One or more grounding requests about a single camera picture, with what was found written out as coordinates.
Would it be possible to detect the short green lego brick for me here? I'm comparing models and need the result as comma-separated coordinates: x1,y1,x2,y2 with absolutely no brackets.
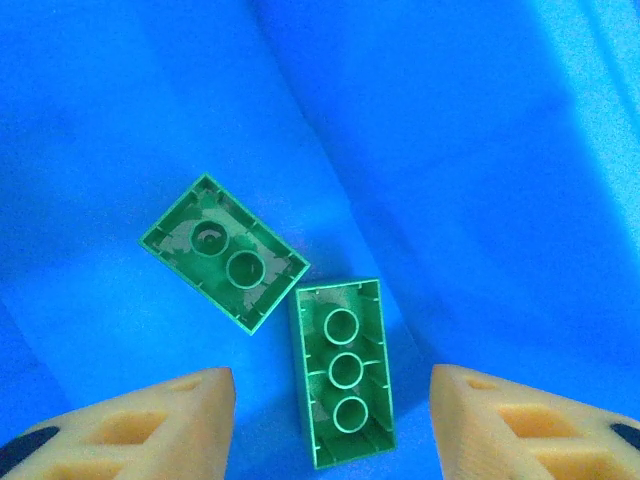
137,172,310,337

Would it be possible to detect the blue plastic bin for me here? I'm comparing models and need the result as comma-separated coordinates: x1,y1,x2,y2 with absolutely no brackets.
0,0,640,480

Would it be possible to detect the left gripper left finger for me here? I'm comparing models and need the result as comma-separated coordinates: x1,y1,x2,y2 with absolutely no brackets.
0,367,236,480

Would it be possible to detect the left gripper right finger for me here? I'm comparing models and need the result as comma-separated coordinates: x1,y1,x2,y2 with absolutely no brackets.
430,363,640,480

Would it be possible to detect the long green lego brick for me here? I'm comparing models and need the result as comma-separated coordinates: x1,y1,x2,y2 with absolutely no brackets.
288,277,399,472

